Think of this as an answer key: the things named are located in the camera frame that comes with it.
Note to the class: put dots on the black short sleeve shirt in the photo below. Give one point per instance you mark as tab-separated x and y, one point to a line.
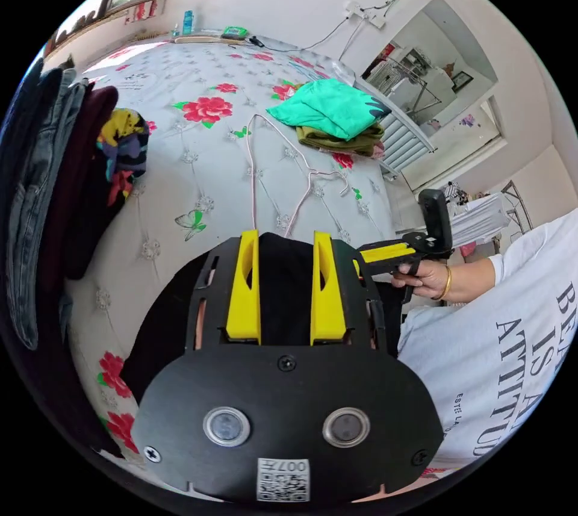
284	281

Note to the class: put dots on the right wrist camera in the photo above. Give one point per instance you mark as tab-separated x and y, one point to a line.
435	218

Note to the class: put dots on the person's body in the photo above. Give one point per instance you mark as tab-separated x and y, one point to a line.
496	367

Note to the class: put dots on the person's right forearm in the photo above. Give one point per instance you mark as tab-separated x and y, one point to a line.
467	279

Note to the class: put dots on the person's right hand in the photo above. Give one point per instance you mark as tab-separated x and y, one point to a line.
422	279

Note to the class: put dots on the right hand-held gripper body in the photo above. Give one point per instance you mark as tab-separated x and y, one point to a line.
429	246

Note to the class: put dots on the clothes drying rack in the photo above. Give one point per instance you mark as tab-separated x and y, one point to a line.
487	218

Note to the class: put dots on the green and olive pile of clothes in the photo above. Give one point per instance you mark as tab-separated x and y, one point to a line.
329	112

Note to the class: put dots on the blue bottle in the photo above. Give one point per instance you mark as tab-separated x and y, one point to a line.
187	23

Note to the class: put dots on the green box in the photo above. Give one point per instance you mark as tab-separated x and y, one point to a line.
235	32

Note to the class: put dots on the white power strip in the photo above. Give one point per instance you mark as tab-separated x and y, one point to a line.
363	12

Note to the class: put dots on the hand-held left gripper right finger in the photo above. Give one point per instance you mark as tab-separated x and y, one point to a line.
328	294

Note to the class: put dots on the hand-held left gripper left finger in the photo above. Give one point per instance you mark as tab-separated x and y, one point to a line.
244	290

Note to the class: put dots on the dark pile of clothes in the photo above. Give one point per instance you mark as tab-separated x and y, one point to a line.
49	173

